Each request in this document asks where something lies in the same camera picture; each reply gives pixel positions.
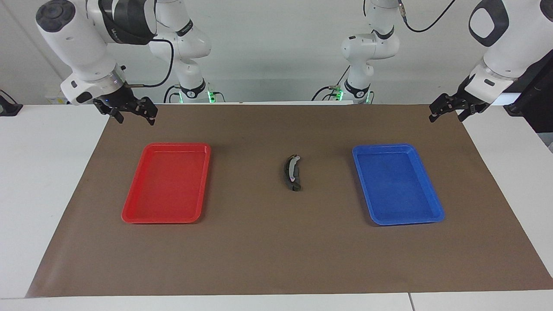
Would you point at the black monitor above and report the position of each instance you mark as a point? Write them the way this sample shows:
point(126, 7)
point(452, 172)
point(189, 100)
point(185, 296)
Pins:
point(535, 95)

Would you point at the red plastic tray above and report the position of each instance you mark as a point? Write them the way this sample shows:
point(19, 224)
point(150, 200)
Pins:
point(166, 185)

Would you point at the white wall socket box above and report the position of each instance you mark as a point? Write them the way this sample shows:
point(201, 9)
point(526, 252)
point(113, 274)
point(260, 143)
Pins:
point(54, 100)

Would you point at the curved shiny-edged brake pad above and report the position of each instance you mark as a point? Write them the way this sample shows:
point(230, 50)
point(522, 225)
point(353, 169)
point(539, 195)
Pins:
point(287, 172)

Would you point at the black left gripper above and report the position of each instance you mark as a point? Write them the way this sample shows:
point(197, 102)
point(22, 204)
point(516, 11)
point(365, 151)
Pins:
point(456, 103)

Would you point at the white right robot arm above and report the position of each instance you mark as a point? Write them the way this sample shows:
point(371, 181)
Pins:
point(82, 47)

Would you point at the small grey brake pad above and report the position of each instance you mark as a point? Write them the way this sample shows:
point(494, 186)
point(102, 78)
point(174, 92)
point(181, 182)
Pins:
point(297, 187)

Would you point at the brown paper table mat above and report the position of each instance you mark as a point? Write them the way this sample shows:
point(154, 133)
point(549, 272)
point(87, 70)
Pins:
point(276, 250)

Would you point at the black table clamp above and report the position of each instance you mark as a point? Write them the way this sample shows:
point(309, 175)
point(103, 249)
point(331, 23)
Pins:
point(8, 108)

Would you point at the blue plastic tray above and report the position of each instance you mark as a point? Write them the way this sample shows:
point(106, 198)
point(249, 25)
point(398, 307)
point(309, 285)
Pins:
point(397, 185)

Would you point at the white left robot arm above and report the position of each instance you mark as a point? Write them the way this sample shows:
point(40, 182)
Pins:
point(510, 47)

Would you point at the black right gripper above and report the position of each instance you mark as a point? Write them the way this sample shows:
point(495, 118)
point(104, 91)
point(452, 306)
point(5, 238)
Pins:
point(123, 101)

